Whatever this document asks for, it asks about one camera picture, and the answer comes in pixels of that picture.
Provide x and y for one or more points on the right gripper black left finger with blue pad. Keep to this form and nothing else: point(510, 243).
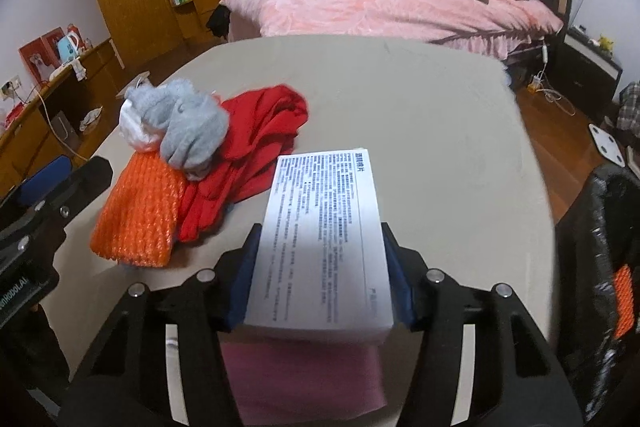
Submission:
point(122, 380)

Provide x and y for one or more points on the bed with pink cover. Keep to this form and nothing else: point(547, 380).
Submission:
point(495, 29)

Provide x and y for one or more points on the red cloth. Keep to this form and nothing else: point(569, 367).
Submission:
point(263, 126)

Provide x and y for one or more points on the black trash bin with liner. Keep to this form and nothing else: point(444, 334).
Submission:
point(597, 235)

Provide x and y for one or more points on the plaid cloth covered chair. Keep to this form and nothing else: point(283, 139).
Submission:
point(628, 116)

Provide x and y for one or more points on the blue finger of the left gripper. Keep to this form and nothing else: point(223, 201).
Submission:
point(45, 180)

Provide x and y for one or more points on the white crumpled cloth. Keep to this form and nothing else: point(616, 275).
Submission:
point(140, 137)

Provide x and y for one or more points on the yellow toy on nightstand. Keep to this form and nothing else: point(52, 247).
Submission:
point(606, 44)

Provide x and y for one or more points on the orange foam net sleeve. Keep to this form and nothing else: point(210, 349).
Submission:
point(624, 294)

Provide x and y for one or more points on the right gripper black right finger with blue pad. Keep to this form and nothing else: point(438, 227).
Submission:
point(517, 379)

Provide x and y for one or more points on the red photo frame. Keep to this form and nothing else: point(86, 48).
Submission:
point(41, 57)

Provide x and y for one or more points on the small white stool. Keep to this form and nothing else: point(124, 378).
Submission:
point(134, 83)

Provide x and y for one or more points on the black white nightstand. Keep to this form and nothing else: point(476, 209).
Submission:
point(585, 76)

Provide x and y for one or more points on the white bathroom scale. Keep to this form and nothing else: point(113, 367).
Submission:
point(607, 145)

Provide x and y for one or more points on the wooden side desk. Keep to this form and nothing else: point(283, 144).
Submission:
point(69, 117)

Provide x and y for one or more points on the white printed medicine box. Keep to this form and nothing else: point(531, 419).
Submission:
point(320, 272)

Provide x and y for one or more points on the grey sock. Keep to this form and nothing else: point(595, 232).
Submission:
point(193, 123)

